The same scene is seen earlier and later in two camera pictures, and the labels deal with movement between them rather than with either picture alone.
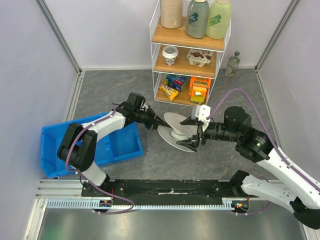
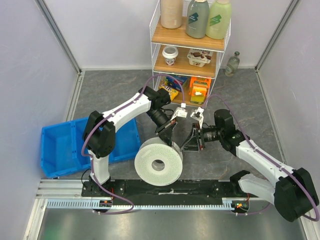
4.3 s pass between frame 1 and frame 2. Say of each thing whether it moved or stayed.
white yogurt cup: stayed
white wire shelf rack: stayed
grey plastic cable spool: moved
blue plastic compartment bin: stayed
